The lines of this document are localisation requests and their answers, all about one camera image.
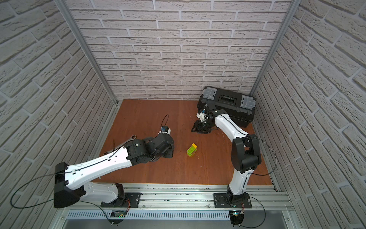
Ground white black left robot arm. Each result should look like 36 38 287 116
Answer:
54 132 174 209

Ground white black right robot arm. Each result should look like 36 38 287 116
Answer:
191 107 262 208

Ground silver ratchet wrench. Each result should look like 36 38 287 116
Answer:
103 135 136 156

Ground black plastic toolbox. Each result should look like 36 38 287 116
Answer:
197 86 256 127

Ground aluminium front rail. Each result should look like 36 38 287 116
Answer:
58 183 295 212

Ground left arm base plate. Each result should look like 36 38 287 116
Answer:
101 192 141 208

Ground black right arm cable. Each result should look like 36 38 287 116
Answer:
248 135 278 177

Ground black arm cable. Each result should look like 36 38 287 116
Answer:
248 135 278 177
10 171 66 210

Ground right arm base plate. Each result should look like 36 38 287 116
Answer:
213 192 252 209

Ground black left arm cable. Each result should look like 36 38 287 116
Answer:
10 171 66 210

